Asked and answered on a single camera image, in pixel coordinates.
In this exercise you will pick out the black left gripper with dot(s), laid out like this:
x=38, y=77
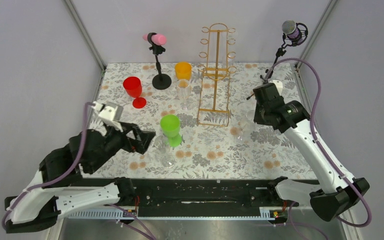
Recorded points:
x=139, y=144

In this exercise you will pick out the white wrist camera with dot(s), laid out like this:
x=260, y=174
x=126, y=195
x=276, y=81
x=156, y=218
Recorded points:
x=109, y=113
x=279, y=85

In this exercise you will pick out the gold wire wine glass rack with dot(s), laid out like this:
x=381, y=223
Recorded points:
x=214, y=96

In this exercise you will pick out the red plastic wine glass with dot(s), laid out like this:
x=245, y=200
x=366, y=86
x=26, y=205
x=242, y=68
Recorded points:
x=133, y=88

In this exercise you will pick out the black stand with pink microphone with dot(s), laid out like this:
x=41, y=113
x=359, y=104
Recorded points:
x=157, y=41

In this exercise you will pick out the clear wine glass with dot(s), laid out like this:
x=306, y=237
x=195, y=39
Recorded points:
x=184, y=90
x=246, y=125
x=226, y=54
x=164, y=154

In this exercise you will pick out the yellow plastic wine glass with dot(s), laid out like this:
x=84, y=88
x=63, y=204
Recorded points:
x=183, y=71

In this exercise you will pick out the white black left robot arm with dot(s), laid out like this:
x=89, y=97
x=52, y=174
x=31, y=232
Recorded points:
x=50, y=196

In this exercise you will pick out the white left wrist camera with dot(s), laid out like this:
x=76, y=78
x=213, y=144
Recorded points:
x=109, y=113

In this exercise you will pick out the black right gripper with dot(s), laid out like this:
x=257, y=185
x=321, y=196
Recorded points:
x=264, y=96

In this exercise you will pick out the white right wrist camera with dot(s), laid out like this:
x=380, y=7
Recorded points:
x=279, y=85

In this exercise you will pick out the green plastic wine glass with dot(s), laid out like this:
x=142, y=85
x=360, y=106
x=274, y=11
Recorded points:
x=170, y=125

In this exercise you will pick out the floral patterned tablecloth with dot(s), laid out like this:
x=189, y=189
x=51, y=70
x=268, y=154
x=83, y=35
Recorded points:
x=206, y=152

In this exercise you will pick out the tripod stand with purple microphone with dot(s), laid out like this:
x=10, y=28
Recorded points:
x=293, y=34

